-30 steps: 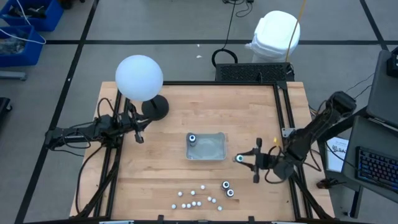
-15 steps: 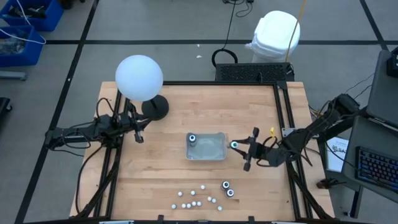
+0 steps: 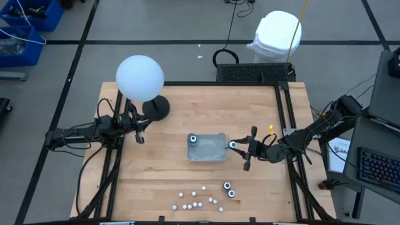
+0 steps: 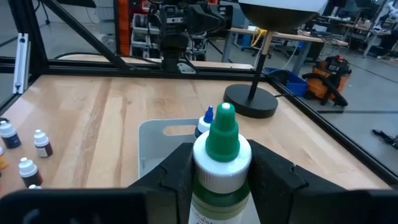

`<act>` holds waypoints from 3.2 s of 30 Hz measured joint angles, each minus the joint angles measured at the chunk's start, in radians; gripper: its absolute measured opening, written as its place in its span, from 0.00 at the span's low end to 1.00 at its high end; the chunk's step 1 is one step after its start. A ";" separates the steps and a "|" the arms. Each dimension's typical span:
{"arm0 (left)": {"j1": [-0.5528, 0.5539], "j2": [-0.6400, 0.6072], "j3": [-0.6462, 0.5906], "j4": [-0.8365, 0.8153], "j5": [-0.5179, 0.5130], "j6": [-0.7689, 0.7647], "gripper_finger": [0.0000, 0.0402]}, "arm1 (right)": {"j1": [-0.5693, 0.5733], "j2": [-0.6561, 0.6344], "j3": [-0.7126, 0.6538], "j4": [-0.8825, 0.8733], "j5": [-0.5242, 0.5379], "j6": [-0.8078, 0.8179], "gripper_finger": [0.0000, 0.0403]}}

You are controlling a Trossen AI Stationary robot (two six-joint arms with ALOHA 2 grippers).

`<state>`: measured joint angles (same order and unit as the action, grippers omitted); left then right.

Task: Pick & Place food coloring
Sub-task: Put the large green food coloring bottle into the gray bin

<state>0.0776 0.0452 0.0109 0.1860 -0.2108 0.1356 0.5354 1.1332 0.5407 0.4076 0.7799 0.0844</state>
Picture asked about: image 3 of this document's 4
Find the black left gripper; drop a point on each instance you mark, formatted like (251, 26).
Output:
(128, 125)

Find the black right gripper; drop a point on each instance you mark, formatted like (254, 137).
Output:
(257, 149)

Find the large bottle green tip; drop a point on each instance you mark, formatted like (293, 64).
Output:
(232, 144)

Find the large bottle dark tip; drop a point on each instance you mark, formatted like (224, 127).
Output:
(227, 186)

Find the large bottle purple tip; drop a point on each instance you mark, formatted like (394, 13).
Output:
(231, 193)

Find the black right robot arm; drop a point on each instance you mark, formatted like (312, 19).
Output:
(300, 137)

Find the white globe lamp black base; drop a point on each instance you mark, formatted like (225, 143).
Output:
(139, 78)

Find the black perforated computer case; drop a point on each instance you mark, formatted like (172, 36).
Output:
(250, 73)

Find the white printed paper sheet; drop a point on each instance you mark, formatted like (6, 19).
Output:
(337, 159)

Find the white plastic covered bin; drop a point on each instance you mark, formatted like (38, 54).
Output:
(275, 34)

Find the blue plastic storage bin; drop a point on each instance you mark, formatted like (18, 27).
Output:
(53, 15)
(34, 53)

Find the black backlit keyboard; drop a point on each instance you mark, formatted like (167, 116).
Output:
(379, 170)

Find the grey workstation desk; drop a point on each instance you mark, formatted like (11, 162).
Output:
(381, 137)

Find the grey metal bar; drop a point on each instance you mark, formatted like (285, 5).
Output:
(12, 76)

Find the clear bag of parts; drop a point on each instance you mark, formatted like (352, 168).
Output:
(12, 47)

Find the grey desk panel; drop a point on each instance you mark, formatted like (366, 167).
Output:
(386, 90)

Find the black handheld device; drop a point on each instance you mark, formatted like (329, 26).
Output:
(34, 12)

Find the black desk device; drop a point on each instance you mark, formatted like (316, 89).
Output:
(395, 64)

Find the black aluminium table frame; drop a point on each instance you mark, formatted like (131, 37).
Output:
(218, 83)

